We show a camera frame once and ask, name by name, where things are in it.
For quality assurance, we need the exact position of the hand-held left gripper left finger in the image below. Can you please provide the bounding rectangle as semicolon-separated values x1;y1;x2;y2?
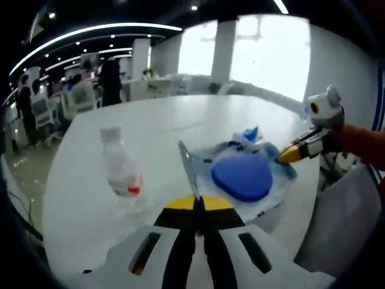
82;194;201;289

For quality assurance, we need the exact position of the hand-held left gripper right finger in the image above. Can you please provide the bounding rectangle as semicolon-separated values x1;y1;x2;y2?
200;194;336;289

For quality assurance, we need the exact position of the small blue packet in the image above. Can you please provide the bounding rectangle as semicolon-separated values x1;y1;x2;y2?
233;125;265;148

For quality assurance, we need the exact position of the blue disc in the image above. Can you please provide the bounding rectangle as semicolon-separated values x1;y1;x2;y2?
177;140;298;225

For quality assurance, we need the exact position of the clear plastic bottle red label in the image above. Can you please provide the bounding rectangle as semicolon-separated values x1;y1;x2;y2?
99;126;144;211

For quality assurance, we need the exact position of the group of ceiling spot lights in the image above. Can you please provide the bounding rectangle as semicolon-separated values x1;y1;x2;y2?
8;4;199;88

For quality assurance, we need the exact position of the black white patterned cloth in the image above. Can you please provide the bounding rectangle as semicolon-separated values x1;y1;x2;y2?
318;150;359;193

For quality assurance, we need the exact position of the grey mesh office chair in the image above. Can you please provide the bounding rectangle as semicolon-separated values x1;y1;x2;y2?
293;164;381;278

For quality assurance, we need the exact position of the large window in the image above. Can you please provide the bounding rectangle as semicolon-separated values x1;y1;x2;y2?
177;20;219;76
230;13;310;102

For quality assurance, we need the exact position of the straight ceiling light strip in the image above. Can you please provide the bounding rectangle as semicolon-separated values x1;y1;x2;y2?
272;0;289;14

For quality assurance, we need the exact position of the white table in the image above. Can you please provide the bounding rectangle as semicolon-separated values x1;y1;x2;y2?
42;93;324;281

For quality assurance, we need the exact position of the curved ceiling light strip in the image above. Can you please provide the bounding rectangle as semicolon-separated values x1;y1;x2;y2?
8;23;183;76

